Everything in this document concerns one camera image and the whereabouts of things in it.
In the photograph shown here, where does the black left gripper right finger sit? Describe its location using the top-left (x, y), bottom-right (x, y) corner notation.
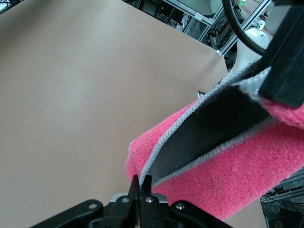
top-left (139, 175), bottom-right (165, 227)

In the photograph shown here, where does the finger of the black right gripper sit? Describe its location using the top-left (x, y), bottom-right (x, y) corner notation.
top-left (258, 0), bottom-right (304, 109)

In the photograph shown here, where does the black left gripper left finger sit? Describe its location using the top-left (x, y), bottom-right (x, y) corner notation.
top-left (111, 174), bottom-right (140, 227)

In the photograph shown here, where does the pink microfibre towel grey edge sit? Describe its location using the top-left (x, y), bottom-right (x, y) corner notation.
top-left (125, 63), bottom-right (304, 221)

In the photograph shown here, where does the brown table cover mat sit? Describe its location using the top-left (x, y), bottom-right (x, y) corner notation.
top-left (0, 0), bottom-right (265, 228)

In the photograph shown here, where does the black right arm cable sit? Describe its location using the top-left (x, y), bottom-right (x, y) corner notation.
top-left (221, 0), bottom-right (269, 56)

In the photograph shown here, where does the aluminium extrusion frame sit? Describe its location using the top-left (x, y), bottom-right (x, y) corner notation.
top-left (123, 0), bottom-right (274, 58)
top-left (259, 166), bottom-right (304, 228)

